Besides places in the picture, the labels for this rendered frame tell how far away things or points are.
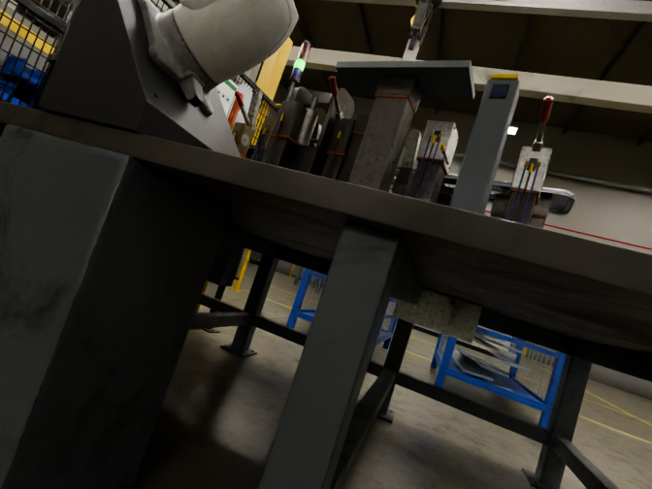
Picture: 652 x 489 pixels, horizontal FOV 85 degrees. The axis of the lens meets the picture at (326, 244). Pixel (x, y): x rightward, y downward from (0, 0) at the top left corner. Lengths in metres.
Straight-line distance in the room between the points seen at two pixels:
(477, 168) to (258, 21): 0.55
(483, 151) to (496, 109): 0.11
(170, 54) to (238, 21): 0.14
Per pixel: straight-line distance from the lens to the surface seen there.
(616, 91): 5.17
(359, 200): 0.45
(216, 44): 0.80
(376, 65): 1.08
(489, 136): 0.93
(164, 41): 0.82
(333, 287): 0.48
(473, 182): 0.89
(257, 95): 1.61
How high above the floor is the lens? 0.58
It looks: 5 degrees up
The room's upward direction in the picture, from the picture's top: 18 degrees clockwise
